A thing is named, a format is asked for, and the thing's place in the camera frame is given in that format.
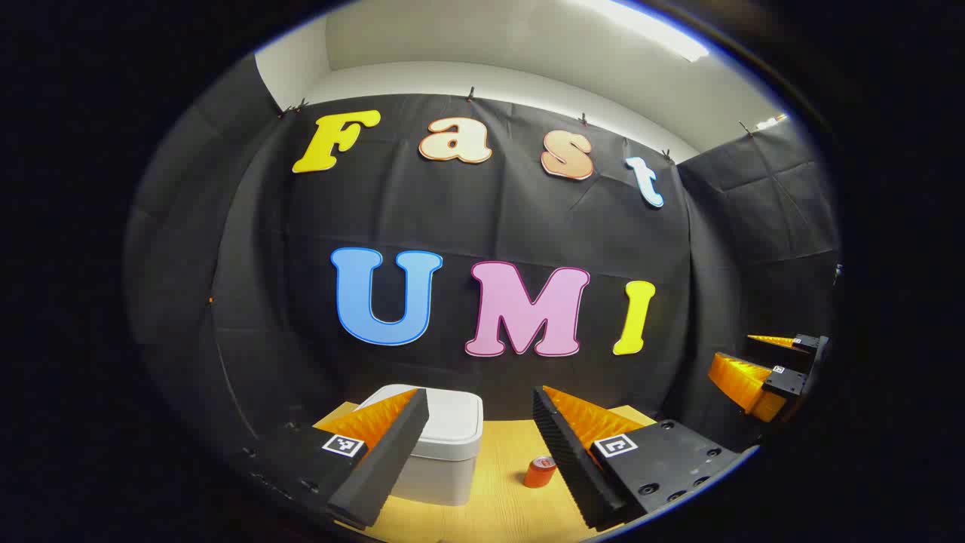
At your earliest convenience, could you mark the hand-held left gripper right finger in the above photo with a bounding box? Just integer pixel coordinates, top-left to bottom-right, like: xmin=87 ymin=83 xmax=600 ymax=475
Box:
xmin=532 ymin=385 xmax=758 ymax=531

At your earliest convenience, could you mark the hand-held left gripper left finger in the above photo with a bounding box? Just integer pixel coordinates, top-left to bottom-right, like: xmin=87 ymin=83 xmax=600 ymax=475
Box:
xmin=226 ymin=388 xmax=430 ymax=529

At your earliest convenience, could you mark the red pop can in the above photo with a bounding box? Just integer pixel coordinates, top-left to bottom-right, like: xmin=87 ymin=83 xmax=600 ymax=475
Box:
xmin=523 ymin=455 xmax=559 ymax=489

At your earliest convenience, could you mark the white desktop garbage bin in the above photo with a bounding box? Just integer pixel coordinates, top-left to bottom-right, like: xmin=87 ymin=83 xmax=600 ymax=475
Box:
xmin=354 ymin=384 xmax=484 ymax=507

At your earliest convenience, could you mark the wooden desktop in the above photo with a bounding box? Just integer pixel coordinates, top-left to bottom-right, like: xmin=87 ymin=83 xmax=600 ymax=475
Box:
xmin=313 ymin=401 xmax=664 ymax=543

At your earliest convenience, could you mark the black backdrop cloth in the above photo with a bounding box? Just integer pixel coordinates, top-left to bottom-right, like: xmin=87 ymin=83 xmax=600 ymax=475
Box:
xmin=124 ymin=57 xmax=841 ymax=483

